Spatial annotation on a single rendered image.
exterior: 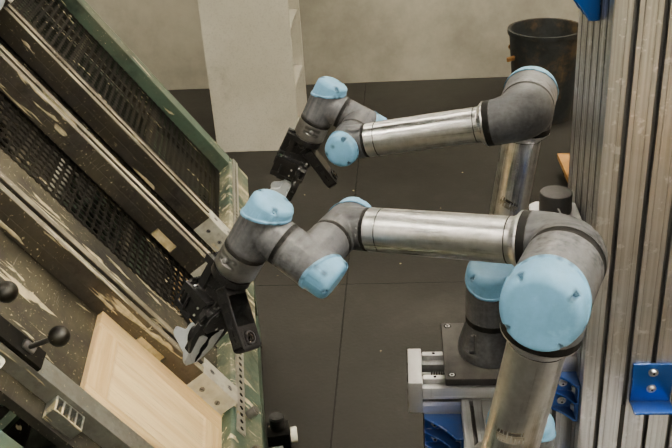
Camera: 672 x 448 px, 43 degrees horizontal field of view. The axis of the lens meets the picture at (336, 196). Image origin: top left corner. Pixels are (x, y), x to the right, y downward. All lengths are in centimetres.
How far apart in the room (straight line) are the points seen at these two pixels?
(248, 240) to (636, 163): 64
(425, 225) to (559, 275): 29
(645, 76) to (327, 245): 56
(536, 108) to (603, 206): 36
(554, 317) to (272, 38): 461
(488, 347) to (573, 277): 85
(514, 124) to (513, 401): 66
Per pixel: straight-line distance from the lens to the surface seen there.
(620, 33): 137
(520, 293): 115
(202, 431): 204
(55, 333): 155
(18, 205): 189
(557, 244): 120
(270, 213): 132
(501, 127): 175
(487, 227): 132
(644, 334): 163
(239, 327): 141
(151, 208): 245
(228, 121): 586
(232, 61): 571
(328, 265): 132
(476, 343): 199
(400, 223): 137
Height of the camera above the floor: 226
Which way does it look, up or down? 26 degrees down
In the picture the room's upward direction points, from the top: 4 degrees counter-clockwise
